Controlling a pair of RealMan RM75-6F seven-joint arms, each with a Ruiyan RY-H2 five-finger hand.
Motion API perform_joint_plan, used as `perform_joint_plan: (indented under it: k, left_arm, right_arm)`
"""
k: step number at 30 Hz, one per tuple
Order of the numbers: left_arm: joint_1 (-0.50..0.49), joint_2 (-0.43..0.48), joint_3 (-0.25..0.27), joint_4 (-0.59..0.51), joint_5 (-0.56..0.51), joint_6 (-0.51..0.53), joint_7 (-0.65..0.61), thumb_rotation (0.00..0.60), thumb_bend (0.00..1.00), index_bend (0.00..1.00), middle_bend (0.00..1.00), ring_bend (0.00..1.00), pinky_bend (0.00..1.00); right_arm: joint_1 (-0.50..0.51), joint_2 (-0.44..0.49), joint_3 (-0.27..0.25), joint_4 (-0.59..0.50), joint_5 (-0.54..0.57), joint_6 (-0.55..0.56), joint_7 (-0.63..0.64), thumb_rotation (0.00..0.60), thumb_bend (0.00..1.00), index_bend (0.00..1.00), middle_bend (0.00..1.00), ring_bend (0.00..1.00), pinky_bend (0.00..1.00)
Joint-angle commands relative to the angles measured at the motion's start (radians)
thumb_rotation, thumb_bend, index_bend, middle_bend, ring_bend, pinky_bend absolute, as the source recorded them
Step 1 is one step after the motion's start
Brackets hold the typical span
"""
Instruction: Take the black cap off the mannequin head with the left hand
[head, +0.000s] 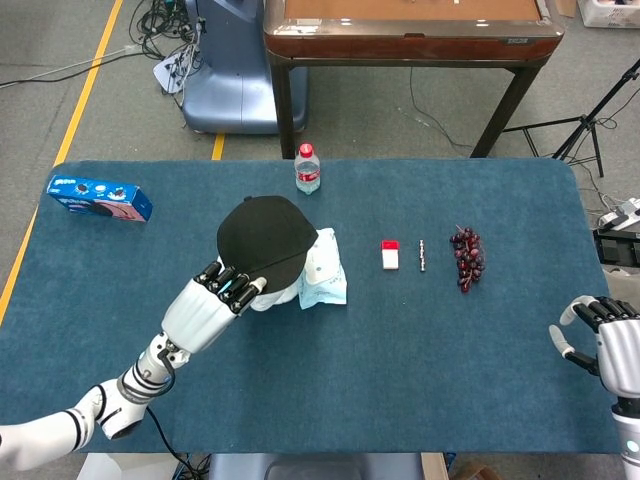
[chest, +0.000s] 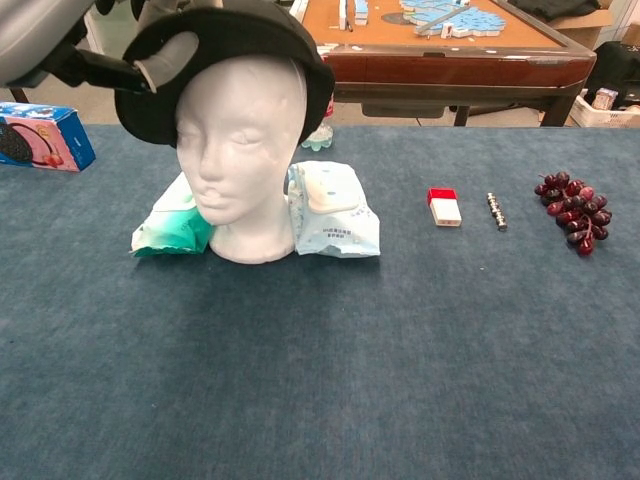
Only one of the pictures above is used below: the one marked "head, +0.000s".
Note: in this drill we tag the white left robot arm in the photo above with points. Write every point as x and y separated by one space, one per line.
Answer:
110 405

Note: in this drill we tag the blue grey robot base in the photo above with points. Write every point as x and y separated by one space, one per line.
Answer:
230 75

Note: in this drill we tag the light blue wipes pack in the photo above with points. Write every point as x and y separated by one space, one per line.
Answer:
325 291

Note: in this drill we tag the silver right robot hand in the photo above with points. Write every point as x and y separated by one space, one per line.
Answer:
620 350

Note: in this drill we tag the dark red grape bunch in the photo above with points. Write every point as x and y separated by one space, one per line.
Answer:
467 257

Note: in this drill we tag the grey robot torso base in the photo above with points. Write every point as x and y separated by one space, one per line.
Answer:
310 467

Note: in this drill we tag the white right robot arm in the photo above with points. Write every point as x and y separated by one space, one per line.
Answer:
629 435

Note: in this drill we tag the white plastic crate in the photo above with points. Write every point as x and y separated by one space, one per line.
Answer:
607 12

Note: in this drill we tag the brown mahjong table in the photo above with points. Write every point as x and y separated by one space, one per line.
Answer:
410 42

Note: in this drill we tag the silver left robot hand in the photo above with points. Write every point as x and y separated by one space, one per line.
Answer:
200 315

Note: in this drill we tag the black baseball cap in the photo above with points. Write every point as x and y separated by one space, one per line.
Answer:
265 235

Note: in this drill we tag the white power strip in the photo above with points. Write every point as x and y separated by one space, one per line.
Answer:
620 215

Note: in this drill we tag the blue cookie box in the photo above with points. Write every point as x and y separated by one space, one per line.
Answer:
100 197

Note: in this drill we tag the blue felt table mat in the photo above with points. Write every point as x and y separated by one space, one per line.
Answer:
320 360

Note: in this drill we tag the small red and white box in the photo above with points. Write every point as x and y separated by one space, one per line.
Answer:
390 257

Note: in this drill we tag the black tripod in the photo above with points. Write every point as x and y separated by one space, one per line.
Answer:
580 130

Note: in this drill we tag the small metal bolt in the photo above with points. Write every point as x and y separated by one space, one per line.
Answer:
422 256

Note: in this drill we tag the clear red-label water bottle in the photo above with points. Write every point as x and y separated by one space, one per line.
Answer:
307 170

